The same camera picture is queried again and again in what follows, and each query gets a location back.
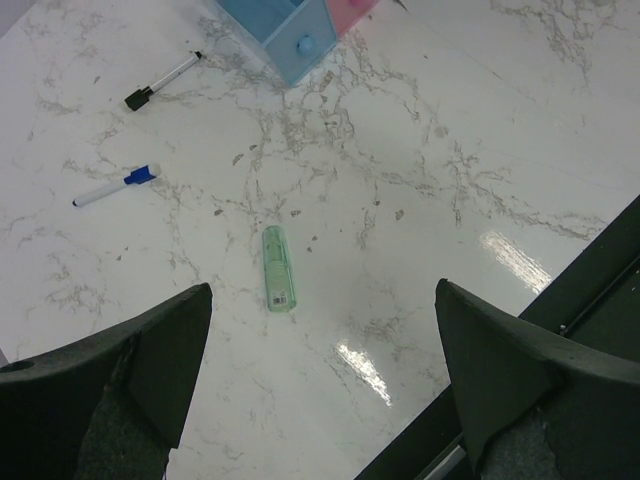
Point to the pink plastic bin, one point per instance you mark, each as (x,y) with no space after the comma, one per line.
(346,13)

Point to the blue whiteboard marker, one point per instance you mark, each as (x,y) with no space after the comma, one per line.
(138,176)

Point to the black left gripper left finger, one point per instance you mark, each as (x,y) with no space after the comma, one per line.
(110,406)

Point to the light blue left bin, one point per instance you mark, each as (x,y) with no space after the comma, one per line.
(292,36)

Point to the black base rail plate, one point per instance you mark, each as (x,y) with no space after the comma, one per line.
(594,302)

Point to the black whiteboard marker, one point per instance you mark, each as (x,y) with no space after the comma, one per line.
(141,97)

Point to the green correction tape left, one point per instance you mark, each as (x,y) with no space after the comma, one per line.
(279,287)

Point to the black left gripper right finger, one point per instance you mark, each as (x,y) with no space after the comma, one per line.
(533,404)

